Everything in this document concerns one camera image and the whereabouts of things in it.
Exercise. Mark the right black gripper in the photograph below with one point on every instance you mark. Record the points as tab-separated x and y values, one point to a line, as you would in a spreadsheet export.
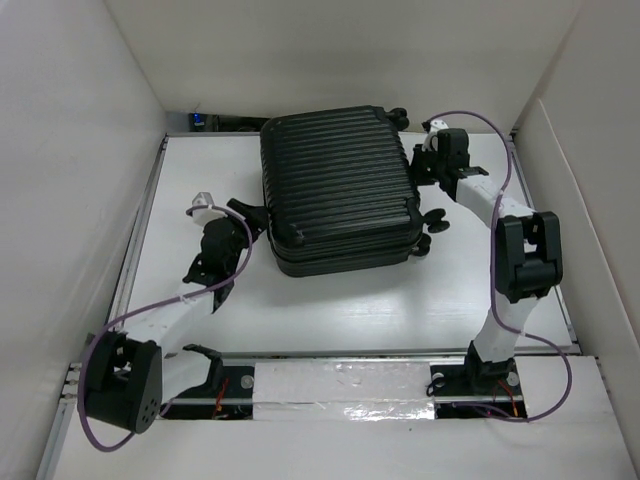
419	153

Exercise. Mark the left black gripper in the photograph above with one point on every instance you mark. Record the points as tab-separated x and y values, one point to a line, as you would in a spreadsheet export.
256	216

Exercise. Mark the black hard-shell suitcase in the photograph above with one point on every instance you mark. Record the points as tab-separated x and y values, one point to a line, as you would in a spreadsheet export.
339	192

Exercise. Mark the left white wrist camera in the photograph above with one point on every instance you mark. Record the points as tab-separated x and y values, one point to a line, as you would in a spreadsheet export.
201	210

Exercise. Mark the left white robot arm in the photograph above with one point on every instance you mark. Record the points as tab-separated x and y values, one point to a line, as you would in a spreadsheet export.
140	362

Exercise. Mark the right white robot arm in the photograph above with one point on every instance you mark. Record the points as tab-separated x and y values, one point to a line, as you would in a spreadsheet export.
525	249

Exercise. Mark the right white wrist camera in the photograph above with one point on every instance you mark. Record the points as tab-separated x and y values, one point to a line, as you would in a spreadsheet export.
432	128

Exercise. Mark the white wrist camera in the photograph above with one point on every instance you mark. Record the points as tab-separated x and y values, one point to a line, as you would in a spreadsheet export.
432	128
201	210

